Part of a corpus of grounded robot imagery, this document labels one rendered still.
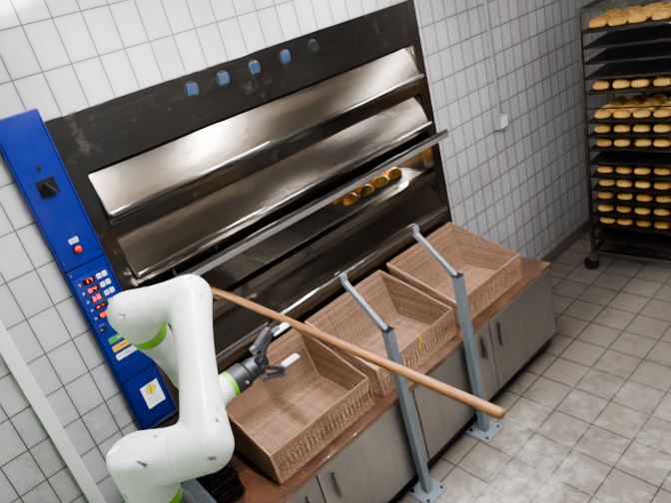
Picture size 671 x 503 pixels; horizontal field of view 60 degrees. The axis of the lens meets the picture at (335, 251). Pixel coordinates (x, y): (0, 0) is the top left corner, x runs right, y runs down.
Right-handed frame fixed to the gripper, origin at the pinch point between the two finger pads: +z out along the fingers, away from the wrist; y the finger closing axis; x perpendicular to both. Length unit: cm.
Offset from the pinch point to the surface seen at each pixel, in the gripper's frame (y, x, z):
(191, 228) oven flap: -33, -59, 6
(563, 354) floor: 119, 6, 169
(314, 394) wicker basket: 61, -39, 25
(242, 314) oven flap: 15, -60, 14
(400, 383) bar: 51, 2, 44
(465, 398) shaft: -1, 71, 6
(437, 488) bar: 118, 4, 49
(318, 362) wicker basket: 53, -46, 37
